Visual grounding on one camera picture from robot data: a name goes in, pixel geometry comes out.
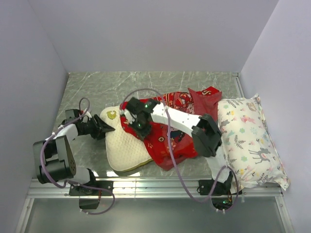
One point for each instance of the aluminium mounting rail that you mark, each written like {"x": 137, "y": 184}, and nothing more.
{"x": 153, "y": 205}

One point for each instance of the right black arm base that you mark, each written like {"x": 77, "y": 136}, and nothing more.
{"x": 222, "y": 197}

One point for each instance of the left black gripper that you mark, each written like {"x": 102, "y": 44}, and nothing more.
{"x": 100, "y": 128}

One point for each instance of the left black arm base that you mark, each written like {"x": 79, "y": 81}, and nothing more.
{"x": 90, "y": 194}

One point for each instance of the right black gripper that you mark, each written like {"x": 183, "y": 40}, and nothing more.
{"x": 142, "y": 133}

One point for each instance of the red pillowcase grey print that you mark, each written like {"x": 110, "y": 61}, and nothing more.
{"x": 192, "y": 102}

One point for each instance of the floral patterned white pillow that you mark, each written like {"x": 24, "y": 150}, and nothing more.
{"x": 249, "y": 149}

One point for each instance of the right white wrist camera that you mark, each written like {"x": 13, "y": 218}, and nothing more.
{"x": 130, "y": 118}

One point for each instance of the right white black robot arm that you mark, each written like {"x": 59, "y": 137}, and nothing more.
{"x": 204, "y": 131}

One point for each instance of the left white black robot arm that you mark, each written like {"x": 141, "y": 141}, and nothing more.
{"x": 54, "y": 160}

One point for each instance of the white pillow yellow edge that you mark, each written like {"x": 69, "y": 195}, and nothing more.
{"x": 124, "y": 151}

